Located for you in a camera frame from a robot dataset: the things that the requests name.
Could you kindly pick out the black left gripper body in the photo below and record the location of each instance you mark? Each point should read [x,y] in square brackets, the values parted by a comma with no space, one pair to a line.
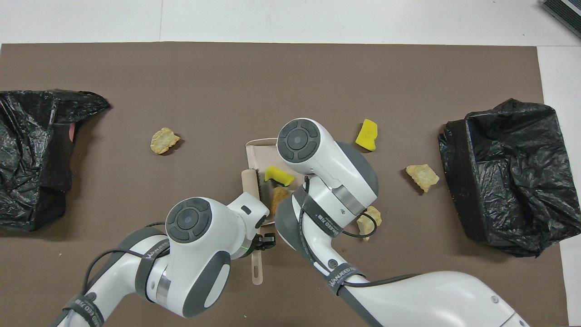
[255,241]

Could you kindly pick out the brown toy bread roll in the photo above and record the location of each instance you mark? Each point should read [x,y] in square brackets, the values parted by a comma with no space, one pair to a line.
[278,199]

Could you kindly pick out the beige hand brush black bristles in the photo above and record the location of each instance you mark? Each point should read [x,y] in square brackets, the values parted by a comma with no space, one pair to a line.
[249,184]

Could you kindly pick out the notched yellow sponge piece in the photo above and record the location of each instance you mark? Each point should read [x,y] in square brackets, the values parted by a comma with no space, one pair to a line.
[279,175]

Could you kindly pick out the beige plastic dustpan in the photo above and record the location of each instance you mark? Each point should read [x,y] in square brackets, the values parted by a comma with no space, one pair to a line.
[259,156]

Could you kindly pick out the pale toy pastry piece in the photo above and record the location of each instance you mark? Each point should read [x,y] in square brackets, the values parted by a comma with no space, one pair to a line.
[365,225]
[422,176]
[163,141]

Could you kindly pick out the oblong yellow sponge piece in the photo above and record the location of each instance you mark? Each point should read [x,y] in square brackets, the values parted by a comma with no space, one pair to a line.
[366,135]

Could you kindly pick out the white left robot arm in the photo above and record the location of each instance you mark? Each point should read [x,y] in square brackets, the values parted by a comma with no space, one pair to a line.
[195,263]

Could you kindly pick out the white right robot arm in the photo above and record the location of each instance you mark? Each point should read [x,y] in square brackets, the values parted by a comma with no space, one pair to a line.
[336,168]

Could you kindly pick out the black-bagged bin with pink patch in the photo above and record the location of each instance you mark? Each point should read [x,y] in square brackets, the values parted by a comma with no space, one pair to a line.
[27,190]

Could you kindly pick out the black-bagged trash bin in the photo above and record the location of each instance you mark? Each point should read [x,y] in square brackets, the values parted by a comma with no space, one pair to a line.
[508,181]

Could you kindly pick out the brown paper table mat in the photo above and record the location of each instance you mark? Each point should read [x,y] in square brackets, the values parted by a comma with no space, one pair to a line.
[290,72]

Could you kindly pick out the black ribbed panel grey frame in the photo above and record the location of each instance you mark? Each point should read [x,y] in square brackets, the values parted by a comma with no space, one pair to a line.
[565,11]

